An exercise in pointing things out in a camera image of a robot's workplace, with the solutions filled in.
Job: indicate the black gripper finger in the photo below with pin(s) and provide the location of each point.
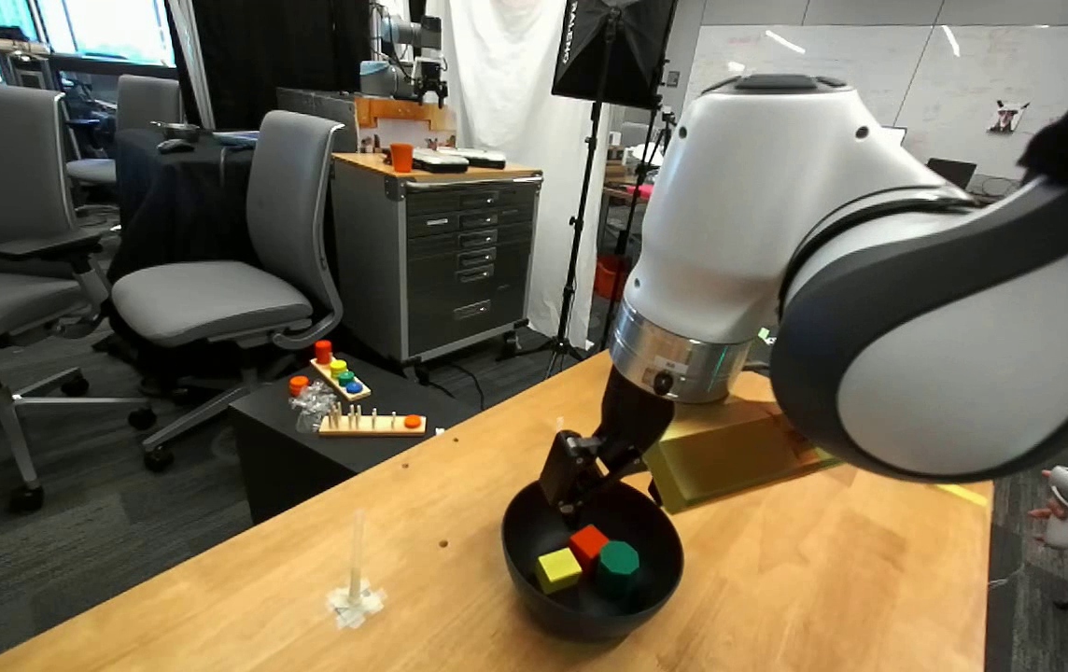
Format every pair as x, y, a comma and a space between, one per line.
571, 471

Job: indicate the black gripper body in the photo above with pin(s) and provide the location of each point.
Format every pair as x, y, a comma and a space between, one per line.
633, 415

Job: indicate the red cube block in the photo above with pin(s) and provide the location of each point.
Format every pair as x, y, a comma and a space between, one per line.
587, 544

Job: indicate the yellow cube block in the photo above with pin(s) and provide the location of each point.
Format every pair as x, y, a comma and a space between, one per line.
557, 568

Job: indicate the green cylinder block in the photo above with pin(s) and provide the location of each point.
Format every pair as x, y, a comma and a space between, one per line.
619, 568

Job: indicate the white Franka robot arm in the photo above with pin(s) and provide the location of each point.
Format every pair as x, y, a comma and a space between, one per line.
810, 227

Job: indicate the black bowl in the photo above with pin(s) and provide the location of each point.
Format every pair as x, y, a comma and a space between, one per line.
584, 617

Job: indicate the wooden toy board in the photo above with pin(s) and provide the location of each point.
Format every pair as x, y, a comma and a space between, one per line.
370, 424

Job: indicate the black light stand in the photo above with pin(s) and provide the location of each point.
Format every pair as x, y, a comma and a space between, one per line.
579, 211

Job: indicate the clear plastic stand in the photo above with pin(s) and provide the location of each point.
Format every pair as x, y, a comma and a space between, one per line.
358, 599

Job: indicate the colourful peg toy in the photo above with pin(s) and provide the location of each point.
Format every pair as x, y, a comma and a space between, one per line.
337, 376

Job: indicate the grey metal drawer cabinet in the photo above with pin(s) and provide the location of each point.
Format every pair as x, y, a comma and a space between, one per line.
435, 262

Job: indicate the black low table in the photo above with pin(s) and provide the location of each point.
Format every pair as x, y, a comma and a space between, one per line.
296, 461

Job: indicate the orange capped clear bottle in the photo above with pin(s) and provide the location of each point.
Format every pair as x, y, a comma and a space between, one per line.
307, 401

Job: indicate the dark flat device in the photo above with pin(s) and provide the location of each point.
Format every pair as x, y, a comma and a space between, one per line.
489, 159

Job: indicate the white flat device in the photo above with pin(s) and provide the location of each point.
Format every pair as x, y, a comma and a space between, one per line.
443, 159

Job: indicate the white curtain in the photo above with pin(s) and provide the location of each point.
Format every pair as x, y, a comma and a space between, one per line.
499, 124

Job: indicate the yellow tape strip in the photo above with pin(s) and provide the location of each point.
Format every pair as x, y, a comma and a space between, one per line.
964, 496

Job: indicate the orange cup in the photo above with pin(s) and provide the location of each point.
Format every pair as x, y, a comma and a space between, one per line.
400, 159

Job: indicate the black softbox light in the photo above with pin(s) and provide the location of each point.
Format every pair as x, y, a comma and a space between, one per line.
612, 50

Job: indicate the orange labelled box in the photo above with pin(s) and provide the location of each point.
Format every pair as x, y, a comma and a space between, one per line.
404, 118

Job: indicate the black cloth covered table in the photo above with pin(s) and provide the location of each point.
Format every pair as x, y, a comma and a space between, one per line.
180, 198

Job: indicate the black curtain panel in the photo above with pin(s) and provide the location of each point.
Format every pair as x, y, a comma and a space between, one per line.
286, 50

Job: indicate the bright window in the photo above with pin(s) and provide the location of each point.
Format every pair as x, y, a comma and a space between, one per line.
100, 25

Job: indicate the yellowish wrist camera box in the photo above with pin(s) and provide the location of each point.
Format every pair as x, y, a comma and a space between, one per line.
724, 461

